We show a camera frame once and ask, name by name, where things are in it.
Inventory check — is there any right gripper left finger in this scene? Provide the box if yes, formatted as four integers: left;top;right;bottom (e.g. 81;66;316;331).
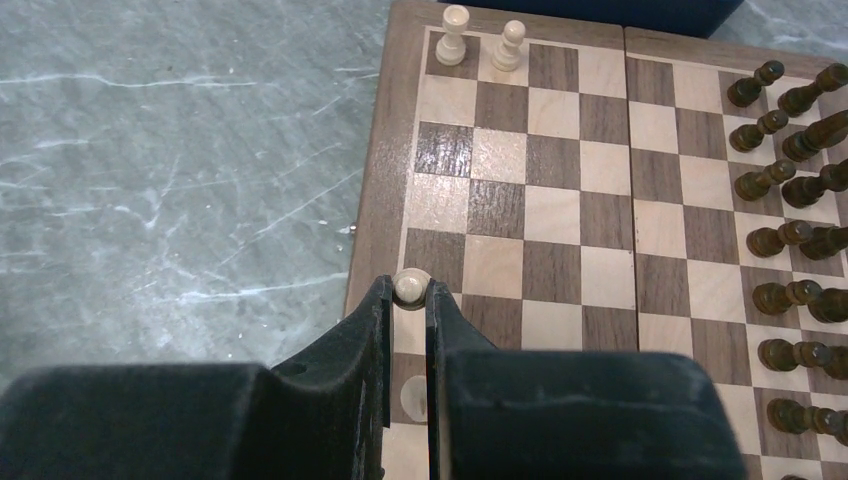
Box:
1;275;392;479

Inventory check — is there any white chess piece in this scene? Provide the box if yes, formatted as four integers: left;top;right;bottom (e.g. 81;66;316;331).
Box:
399;375;428;423

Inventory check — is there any white chess rook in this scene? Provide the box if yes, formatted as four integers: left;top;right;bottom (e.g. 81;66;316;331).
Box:
435;5;470;66

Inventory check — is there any dark chess piece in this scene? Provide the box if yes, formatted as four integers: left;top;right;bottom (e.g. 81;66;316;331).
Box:
799;226;848;260
727;60;785;108
734;159;796;201
728;109;789;153
746;220;813;258
781;110;848;162
781;160;847;209
777;63;848;118

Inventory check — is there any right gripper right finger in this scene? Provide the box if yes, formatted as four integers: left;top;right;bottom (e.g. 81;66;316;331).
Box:
425;281;748;479

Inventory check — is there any wooden chess board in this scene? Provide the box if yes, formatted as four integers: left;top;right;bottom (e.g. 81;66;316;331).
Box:
345;1;847;479

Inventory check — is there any dark blue piece box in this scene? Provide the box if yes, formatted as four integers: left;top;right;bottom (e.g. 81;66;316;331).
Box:
463;0;742;38

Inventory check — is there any white chess pawn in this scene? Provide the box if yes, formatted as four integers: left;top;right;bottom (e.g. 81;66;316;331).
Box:
392;267;431;311
491;20;526;72

